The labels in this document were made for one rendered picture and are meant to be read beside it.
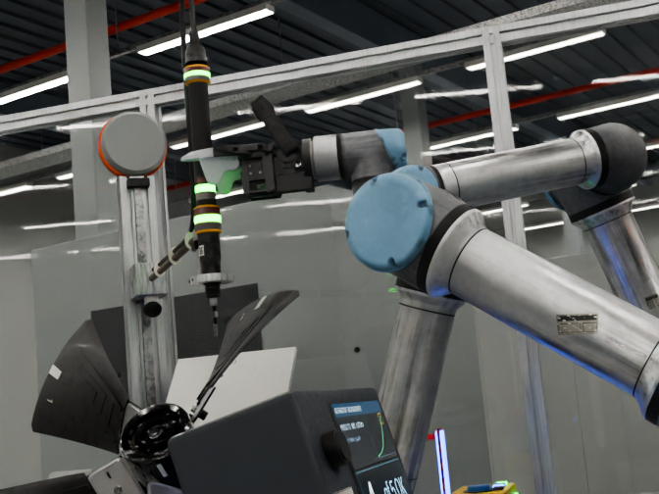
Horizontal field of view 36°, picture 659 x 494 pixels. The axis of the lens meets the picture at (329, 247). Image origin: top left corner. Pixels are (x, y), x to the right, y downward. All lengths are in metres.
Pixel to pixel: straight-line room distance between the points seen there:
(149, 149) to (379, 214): 1.30
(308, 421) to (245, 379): 1.31
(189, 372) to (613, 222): 0.90
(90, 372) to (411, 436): 0.71
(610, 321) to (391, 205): 0.28
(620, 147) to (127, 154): 1.19
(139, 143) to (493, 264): 1.41
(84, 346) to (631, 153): 0.99
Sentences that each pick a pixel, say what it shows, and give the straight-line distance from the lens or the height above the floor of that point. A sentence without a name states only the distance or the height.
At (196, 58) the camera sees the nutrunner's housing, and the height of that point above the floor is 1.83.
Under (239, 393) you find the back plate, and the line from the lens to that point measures 2.05.
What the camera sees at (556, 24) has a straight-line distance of 2.40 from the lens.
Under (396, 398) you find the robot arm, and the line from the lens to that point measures 1.34.
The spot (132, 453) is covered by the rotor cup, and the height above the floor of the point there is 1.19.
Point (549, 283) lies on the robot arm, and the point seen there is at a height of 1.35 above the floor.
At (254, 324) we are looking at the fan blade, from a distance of 1.78.
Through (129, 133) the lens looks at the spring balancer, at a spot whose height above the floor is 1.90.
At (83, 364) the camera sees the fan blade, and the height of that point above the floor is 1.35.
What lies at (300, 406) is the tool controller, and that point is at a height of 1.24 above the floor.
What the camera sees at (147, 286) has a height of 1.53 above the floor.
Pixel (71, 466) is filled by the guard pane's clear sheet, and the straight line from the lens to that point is 2.63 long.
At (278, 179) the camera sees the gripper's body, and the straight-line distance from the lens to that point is 1.68.
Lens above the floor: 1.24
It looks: 9 degrees up
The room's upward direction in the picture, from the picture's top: 5 degrees counter-clockwise
